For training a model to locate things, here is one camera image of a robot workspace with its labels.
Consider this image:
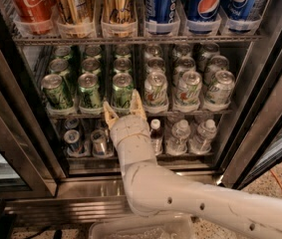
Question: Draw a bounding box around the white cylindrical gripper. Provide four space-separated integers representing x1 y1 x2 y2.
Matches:
103 90 149 147

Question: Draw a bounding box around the green can column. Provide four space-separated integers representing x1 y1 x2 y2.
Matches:
78 73 102 109
115 45 132 59
81 58 102 76
114 58 133 74
113 73 134 109
83 45 102 60

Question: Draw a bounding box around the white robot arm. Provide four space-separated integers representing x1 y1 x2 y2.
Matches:
103 91 282 239

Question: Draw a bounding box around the silver can bottom back right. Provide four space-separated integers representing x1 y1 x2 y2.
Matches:
96 119 109 131

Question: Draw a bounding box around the silver can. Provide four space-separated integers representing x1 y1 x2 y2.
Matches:
64 129 84 155
91 129 113 157
96 119 109 131
64 119 80 130

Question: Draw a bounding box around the white diet can front left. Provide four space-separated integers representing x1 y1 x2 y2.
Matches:
144 71 167 107

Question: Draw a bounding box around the white diet can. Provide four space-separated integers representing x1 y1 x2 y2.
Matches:
172 56 196 86
175 70 202 106
172 44 191 61
145 57 165 74
203 55 229 86
195 43 220 72
205 71 235 105
144 71 167 107
143 44 162 61

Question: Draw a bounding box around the silver can bottom front right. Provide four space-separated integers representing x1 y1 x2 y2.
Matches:
91 129 113 157

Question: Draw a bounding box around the silver can bottom back left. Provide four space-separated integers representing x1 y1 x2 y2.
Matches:
64 119 80 130

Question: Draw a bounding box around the white diet can middle left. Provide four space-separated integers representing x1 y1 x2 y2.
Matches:
145 57 165 74

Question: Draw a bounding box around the silver can bottom front left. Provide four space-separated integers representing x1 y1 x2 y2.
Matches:
64 129 84 155

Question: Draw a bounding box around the white diet can back left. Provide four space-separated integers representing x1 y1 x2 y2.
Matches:
143 44 162 61

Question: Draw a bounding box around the green can front left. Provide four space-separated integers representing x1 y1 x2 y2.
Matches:
41 74 74 110

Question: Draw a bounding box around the green can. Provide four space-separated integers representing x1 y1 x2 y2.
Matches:
48 58 77 92
53 46 74 62
41 74 74 110

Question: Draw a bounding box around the white diet can front middle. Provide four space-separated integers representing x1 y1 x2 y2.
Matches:
175 70 202 106

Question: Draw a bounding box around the white diet can middle centre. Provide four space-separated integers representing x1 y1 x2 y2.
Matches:
172 56 196 86

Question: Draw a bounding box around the green can middle left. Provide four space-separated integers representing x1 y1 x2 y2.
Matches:
48 58 77 92

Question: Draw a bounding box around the white diet can back centre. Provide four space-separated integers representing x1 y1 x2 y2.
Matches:
172 44 191 61

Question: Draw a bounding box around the green can back left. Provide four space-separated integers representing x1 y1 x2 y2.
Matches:
53 46 74 62

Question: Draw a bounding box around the steel fridge base grille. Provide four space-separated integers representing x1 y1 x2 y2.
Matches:
4 171 229 226

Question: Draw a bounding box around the gold can right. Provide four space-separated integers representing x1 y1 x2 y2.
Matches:
103 0 135 37

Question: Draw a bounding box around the gold can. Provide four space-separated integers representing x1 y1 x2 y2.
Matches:
103 0 135 37
56 0 93 38

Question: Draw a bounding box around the white diet can front right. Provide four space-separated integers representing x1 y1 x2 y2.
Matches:
205 71 235 105

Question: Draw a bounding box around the blue pepsi can left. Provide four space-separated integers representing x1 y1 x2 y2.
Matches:
145 0 177 34

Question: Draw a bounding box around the blue pepsi can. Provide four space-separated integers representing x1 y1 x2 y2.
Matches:
185 0 221 35
226 0 268 33
145 0 177 34

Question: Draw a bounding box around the white diet can middle right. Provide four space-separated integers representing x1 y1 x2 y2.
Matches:
203 55 229 86

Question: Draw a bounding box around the white diet can back right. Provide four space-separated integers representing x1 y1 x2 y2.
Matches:
195 43 220 72

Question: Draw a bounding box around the left glass fridge door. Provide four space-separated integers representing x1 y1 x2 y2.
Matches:
0 13 67 201

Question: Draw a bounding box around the gold can left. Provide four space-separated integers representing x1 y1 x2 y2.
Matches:
56 0 93 38

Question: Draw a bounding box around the blue pepsi can middle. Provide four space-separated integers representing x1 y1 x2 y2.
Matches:
185 0 221 35

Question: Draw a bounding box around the red cola can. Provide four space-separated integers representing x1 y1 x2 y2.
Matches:
12 0 52 35

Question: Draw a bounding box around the right open fridge door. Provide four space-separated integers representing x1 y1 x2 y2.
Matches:
220 17 282 191

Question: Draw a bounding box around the blue pepsi can right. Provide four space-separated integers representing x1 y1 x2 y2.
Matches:
226 0 268 33

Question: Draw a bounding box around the brown tea bottle right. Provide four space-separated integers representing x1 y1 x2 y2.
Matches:
149 119 163 155

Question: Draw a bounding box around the clear water bottle right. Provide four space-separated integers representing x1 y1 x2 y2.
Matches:
189 119 217 155

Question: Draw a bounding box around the clear plastic bin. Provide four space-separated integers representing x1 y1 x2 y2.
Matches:
88 214 196 239

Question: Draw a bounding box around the middle wire shelf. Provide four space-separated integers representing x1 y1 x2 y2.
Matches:
48 109 233 120

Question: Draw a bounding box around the wire shelf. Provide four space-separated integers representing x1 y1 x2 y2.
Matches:
48 109 233 120
13 35 265 46

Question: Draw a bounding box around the top wire shelf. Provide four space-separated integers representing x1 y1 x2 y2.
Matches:
13 35 265 46

